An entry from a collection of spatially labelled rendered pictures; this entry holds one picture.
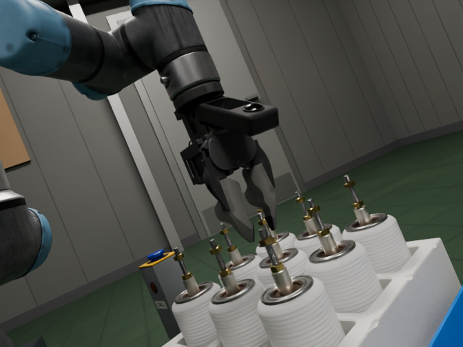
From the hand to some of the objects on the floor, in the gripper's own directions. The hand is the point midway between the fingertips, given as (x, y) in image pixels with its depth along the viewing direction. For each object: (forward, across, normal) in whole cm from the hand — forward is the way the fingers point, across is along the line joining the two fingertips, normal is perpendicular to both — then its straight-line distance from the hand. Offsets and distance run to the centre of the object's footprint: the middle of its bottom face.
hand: (262, 226), depth 48 cm
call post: (+34, +2, -42) cm, 54 cm away
